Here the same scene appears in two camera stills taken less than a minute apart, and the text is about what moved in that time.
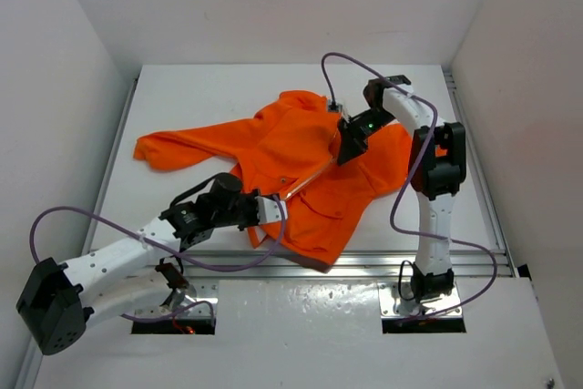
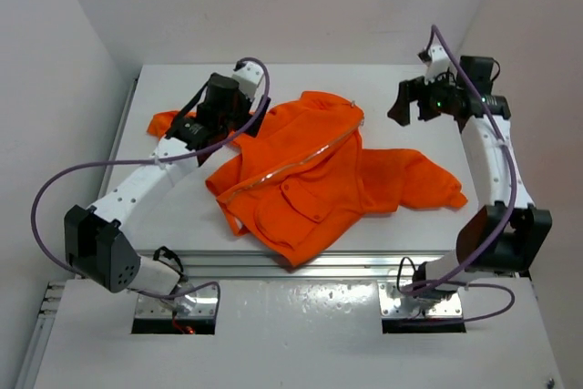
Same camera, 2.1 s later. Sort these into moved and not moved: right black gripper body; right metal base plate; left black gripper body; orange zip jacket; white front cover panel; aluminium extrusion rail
Moved: left black gripper body; right black gripper body; orange zip jacket
Not moved: aluminium extrusion rail; right metal base plate; white front cover panel
